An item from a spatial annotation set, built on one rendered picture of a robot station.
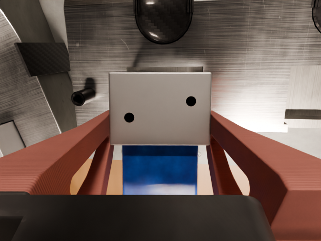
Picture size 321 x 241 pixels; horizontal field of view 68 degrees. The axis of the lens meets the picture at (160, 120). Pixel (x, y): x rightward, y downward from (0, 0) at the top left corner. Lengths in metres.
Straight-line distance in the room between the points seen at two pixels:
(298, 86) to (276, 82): 0.04
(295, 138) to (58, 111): 0.25
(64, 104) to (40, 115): 0.03
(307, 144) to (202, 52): 0.17
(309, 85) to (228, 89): 0.07
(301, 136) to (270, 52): 0.14
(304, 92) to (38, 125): 0.23
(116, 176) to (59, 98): 0.12
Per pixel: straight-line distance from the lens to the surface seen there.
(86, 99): 0.17
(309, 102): 0.21
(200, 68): 0.19
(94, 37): 0.18
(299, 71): 0.21
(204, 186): 0.30
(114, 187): 0.32
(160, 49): 0.17
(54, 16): 0.30
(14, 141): 0.27
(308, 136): 0.29
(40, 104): 0.25
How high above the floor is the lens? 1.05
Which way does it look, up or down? 72 degrees down
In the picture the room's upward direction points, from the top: 152 degrees counter-clockwise
